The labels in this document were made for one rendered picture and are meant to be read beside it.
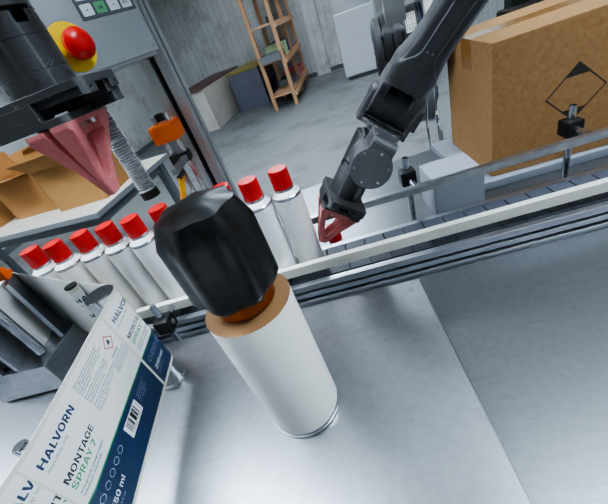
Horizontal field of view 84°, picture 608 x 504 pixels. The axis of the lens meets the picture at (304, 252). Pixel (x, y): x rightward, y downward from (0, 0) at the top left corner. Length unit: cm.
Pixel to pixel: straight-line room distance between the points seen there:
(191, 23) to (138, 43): 862
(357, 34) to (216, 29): 352
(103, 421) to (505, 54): 83
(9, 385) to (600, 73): 121
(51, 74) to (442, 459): 50
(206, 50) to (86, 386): 897
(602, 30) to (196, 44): 878
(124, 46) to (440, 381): 64
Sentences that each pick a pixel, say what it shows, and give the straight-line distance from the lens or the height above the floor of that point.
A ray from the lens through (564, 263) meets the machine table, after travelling 68.
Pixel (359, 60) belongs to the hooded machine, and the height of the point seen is 27.
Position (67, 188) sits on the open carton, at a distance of 234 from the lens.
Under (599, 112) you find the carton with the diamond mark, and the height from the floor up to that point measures 93.
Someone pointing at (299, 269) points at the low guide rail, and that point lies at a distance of 61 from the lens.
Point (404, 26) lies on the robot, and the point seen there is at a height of 117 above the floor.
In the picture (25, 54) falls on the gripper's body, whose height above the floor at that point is 131.
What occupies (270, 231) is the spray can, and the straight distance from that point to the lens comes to 58.
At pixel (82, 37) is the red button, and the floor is 133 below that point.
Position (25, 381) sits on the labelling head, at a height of 92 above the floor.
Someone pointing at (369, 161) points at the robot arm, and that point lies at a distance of 47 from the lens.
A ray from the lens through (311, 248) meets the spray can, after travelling 61.
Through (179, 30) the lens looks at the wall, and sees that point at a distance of 942.
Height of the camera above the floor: 127
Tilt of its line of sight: 34 degrees down
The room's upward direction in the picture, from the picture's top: 21 degrees counter-clockwise
